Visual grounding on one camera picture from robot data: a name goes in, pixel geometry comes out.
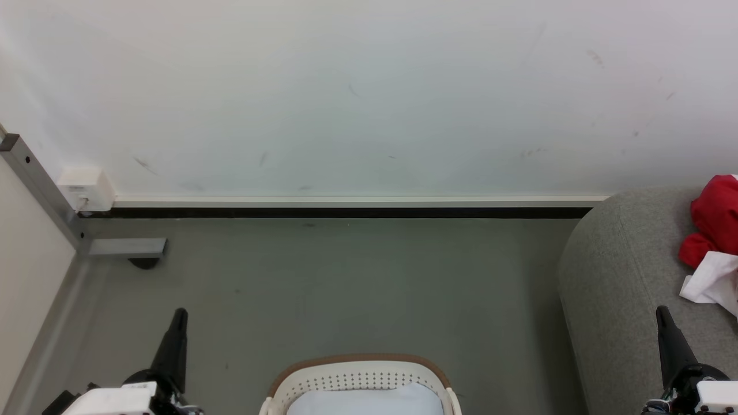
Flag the white perforated laundry basket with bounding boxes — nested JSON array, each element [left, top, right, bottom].
[[259, 353, 463, 415]]

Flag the light blue garment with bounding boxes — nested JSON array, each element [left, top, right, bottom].
[[286, 381, 445, 415]]

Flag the white wall socket box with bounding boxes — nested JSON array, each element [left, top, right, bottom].
[[57, 165, 116, 213]]

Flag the white and black baseboard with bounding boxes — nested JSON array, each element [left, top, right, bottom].
[[77, 194, 611, 220]]

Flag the red garment with white trim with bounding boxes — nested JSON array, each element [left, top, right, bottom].
[[679, 174, 738, 270]]

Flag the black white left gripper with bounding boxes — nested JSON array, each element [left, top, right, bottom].
[[40, 308, 204, 415]]

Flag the grey fabric sofa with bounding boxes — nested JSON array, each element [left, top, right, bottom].
[[558, 187, 738, 415]]

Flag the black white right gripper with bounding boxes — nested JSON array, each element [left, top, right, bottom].
[[643, 305, 738, 415]]

